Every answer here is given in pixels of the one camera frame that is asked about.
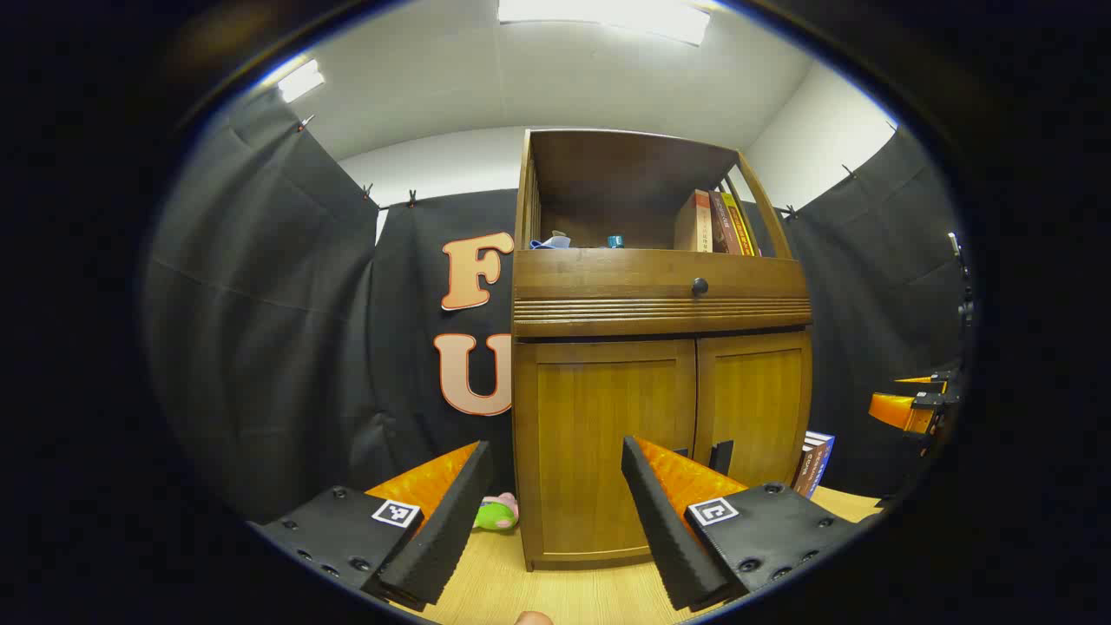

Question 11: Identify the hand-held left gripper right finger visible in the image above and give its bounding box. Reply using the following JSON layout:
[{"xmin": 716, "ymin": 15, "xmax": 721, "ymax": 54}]
[{"xmin": 621, "ymin": 436, "xmax": 882, "ymax": 613}]

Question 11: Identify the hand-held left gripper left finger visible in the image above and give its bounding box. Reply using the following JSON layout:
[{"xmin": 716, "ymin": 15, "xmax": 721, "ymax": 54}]
[{"xmin": 247, "ymin": 440, "xmax": 494, "ymax": 613}]

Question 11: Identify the wooden cabinet door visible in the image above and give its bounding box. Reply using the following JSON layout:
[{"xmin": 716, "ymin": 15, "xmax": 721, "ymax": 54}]
[
  {"xmin": 693, "ymin": 332, "xmax": 814, "ymax": 494},
  {"xmin": 514, "ymin": 340, "xmax": 698, "ymax": 569}
]

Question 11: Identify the brown wooden double-door shoe cabinet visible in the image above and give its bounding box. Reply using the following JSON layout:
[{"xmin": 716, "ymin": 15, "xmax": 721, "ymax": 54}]
[{"xmin": 510, "ymin": 128, "xmax": 814, "ymax": 572}]

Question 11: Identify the wooden cabinet drawer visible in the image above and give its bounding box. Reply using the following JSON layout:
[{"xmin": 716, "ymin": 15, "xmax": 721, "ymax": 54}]
[{"xmin": 511, "ymin": 249, "xmax": 813, "ymax": 339}]

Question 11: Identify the green and pink plush toy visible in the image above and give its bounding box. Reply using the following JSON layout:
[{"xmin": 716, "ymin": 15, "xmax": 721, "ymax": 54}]
[{"xmin": 473, "ymin": 491, "xmax": 521, "ymax": 531}]

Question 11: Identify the yellow book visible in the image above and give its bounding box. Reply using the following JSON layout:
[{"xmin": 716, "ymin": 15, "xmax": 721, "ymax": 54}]
[{"xmin": 720, "ymin": 191, "xmax": 763, "ymax": 258}]

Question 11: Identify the dark red book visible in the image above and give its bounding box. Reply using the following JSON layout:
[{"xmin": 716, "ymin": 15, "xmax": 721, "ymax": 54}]
[{"xmin": 709, "ymin": 191, "xmax": 744, "ymax": 256}]

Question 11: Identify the black backdrop cloth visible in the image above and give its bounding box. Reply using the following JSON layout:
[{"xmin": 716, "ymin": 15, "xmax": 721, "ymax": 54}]
[{"xmin": 143, "ymin": 82, "xmax": 975, "ymax": 523}]

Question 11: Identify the tan book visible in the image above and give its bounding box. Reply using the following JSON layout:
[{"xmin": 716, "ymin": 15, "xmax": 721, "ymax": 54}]
[{"xmin": 674, "ymin": 189, "xmax": 714, "ymax": 254}]

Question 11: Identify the large ceiling light panel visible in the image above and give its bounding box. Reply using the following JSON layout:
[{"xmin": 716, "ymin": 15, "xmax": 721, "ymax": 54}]
[{"xmin": 497, "ymin": 0, "xmax": 712, "ymax": 47}]

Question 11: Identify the small ceiling light panel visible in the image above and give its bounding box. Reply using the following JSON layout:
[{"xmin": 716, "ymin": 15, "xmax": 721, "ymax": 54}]
[{"xmin": 276, "ymin": 58, "xmax": 326, "ymax": 104}]

